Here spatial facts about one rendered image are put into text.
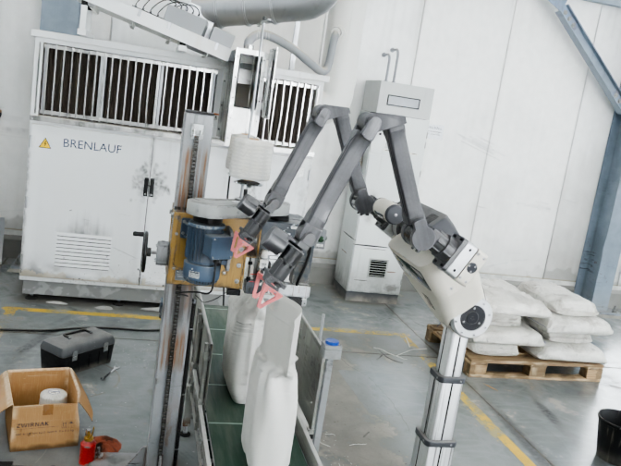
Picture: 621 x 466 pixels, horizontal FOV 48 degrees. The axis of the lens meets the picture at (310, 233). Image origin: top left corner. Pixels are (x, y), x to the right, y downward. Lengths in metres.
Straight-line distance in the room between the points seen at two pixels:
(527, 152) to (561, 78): 0.87
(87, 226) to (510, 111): 4.58
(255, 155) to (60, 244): 3.29
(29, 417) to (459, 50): 5.57
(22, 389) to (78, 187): 2.07
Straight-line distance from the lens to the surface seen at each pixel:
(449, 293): 2.40
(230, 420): 3.35
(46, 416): 3.76
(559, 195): 8.33
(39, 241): 5.84
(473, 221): 7.89
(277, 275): 2.06
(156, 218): 5.74
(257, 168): 2.76
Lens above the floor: 1.87
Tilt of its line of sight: 11 degrees down
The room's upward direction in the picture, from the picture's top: 9 degrees clockwise
